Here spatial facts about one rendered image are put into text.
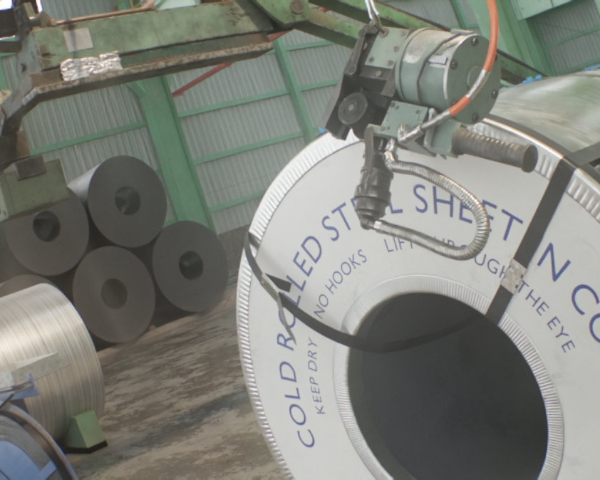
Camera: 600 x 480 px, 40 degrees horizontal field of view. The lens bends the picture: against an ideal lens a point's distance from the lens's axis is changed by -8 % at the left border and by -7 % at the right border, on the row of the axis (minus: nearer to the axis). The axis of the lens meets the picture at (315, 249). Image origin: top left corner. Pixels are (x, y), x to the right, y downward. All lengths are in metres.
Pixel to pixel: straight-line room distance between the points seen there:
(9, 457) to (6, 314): 3.71
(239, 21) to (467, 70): 1.14
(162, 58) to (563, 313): 1.20
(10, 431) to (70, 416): 3.82
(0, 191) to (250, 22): 0.82
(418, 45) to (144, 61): 0.96
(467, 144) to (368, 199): 0.22
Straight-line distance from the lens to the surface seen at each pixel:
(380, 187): 1.42
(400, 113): 1.36
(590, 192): 1.40
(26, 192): 2.23
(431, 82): 1.32
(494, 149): 1.26
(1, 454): 2.91
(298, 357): 1.95
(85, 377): 6.51
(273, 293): 1.85
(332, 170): 1.72
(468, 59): 1.34
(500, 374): 2.28
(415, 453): 1.98
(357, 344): 1.82
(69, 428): 6.71
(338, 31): 2.54
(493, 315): 1.56
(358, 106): 1.45
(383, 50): 1.43
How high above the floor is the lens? 1.25
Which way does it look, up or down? 3 degrees down
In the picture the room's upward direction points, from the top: 19 degrees counter-clockwise
